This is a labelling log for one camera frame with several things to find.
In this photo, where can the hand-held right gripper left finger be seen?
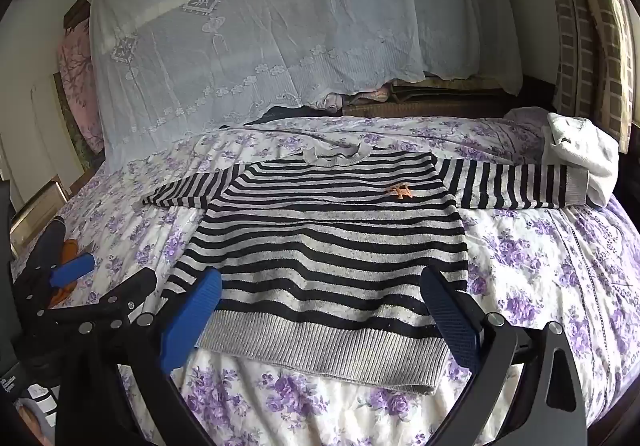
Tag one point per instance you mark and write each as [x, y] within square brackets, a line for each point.
[190, 321]

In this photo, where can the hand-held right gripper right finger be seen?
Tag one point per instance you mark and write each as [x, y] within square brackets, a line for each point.
[450, 321]

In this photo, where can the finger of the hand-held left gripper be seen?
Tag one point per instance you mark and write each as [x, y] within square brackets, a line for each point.
[127, 293]
[72, 271]

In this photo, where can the black and grey striped sweater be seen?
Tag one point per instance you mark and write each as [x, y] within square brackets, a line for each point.
[325, 236]

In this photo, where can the purple floral bed sheet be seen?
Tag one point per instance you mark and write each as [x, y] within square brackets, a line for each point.
[525, 251]

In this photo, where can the pink floral pillow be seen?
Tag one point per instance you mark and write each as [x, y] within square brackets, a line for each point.
[75, 76]

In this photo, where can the dark wooden headboard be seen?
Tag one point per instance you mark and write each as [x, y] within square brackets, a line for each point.
[450, 108]

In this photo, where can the white cloth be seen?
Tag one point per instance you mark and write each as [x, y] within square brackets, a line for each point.
[585, 156]

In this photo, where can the black cloth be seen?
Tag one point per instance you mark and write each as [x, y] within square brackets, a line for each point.
[280, 117]

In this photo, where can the white lace cover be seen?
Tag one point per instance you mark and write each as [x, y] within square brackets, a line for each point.
[250, 26]

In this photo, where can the checkered curtain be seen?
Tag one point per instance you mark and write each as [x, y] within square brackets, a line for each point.
[575, 26]

